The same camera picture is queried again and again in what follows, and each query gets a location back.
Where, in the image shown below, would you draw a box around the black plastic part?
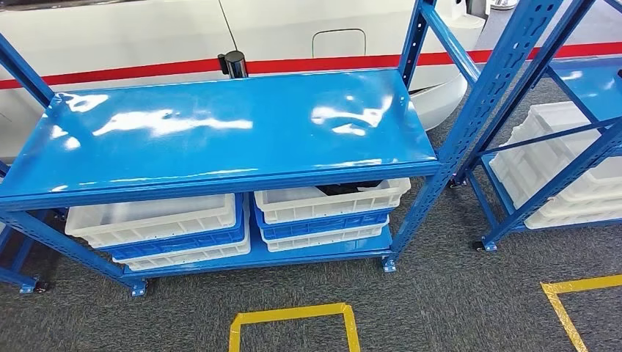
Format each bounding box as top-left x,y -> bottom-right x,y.
315,180 -> 385,197

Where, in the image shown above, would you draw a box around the red barrier belt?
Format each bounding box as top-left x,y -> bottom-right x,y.
0,58 -> 222,91
245,41 -> 622,75

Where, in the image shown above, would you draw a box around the white car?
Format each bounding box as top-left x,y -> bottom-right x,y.
0,0 -> 487,164

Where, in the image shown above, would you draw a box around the black barrier post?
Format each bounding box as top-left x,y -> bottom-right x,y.
217,50 -> 249,78

